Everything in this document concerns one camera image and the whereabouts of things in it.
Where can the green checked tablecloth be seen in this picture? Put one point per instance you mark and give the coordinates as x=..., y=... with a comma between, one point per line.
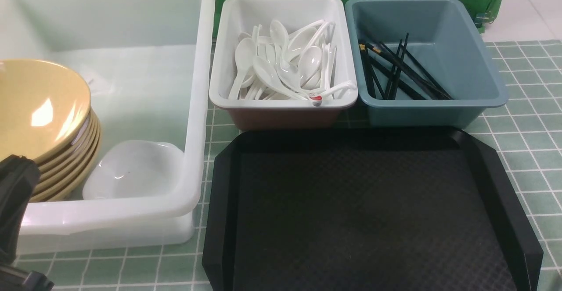
x=526, y=132

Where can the black chopstick in bin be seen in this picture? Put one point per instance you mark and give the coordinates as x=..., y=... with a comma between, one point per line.
x=399, y=67

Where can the white spoon of bin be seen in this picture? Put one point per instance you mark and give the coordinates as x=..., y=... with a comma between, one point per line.
x=309, y=63
x=244, y=53

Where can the white spoon left of bin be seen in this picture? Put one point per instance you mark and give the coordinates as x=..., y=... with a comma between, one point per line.
x=244, y=53

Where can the yellow noodle bowl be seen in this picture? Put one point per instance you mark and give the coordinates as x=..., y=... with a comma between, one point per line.
x=42, y=106

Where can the blue-grey chopstick bin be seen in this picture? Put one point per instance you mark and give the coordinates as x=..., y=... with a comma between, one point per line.
x=443, y=37

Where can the white soup spoon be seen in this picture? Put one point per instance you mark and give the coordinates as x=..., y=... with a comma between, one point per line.
x=288, y=73

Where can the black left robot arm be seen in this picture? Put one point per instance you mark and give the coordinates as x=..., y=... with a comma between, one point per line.
x=18, y=179

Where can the white spoon center of bin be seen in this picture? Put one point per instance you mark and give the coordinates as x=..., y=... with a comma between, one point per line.
x=309, y=63

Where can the black chopstick gold tip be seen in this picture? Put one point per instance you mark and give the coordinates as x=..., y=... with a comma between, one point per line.
x=392, y=75

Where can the stack of yellow bowls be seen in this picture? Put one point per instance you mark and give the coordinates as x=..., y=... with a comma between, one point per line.
x=58, y=173

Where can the large translucent white tub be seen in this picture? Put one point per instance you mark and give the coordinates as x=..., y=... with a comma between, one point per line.
x=147, y=64

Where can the black serving tray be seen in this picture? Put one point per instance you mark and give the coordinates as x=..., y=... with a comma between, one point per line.
x=400, y=209

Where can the white spoon red dot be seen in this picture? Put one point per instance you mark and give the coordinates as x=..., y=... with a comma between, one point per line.
x=317, y=97

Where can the white square dish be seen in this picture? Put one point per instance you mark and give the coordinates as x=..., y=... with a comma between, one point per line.
x=135, y=169

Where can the white spoon bin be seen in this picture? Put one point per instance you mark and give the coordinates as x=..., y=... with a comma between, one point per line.
x=240, y=16

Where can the black chopstick gold band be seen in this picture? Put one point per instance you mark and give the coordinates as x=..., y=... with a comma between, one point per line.
x=426, y=85

